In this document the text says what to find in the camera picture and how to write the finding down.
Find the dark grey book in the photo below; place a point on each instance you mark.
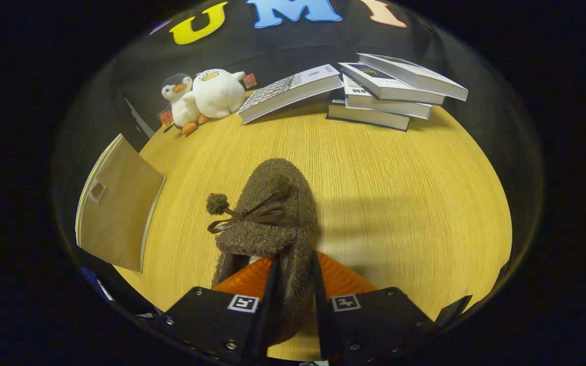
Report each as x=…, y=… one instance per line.
x=364, y=116

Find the brown fuzzy slipper shoe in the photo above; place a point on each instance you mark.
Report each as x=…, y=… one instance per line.
x=272, y=239

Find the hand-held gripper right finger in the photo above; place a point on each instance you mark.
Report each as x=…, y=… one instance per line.
x=323, y=325

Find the grey white penguin plush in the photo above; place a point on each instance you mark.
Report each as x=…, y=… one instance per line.
x=181, y=109

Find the black backdrop cloth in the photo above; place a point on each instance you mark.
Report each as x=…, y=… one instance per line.
x=283, y=46

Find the beige fabric storage box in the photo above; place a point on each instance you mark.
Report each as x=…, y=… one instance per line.
x=120, y=213

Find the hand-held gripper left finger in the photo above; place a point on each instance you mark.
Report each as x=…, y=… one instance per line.
x=267, y=315

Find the white patterned cover book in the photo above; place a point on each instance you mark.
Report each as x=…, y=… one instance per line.
x=288, y=91

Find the plain white book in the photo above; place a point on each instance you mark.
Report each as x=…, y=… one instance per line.
x=389, y=107

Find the white duck plush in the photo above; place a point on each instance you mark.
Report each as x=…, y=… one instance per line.
x=216, y=94

